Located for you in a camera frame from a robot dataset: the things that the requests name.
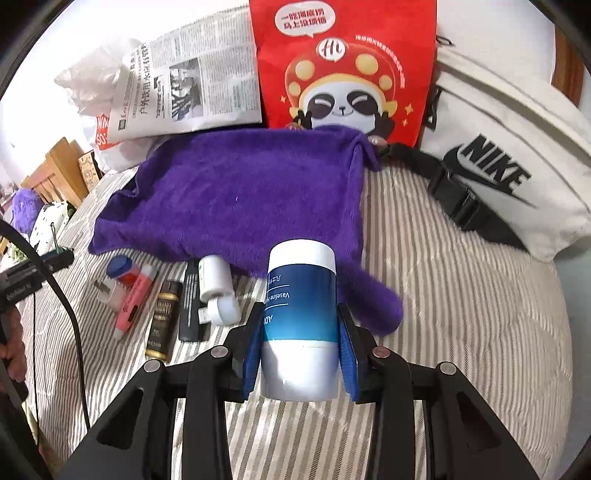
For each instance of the purple fleece towel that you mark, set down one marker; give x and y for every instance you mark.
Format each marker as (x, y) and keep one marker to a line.
(238, 193)

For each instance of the folded newspaper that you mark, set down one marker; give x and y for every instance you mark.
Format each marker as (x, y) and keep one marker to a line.
(198, 77)

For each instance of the white Nike waist bag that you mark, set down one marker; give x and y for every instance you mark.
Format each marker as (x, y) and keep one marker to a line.
(504, 156)

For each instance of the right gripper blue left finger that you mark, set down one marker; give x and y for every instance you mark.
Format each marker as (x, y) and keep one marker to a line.
(252, 340)

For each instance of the blue cap small jar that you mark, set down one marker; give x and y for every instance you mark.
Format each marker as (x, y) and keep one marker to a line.
(122, 269)

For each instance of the wooden furniture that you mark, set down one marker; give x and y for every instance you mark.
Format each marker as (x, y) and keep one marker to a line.
(67, 174)

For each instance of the blue white lotion bottle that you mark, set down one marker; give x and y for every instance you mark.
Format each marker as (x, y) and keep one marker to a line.
(300, 352)

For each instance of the pink highlighter pen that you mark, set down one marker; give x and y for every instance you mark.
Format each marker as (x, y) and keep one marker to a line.
(134, 300)

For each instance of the white plastic shopping bag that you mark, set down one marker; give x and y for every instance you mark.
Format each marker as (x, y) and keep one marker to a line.
(91, 82)

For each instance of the person's left hand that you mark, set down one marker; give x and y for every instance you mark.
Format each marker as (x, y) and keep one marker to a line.
(14, 349)

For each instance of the red panda paper bag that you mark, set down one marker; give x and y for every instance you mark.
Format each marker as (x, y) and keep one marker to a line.
(364, 64)

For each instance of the black gold lipstick tube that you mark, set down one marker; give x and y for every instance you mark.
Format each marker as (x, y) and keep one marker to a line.
(163, 321)

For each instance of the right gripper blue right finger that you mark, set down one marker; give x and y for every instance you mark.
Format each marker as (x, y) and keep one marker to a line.
(348, 353)

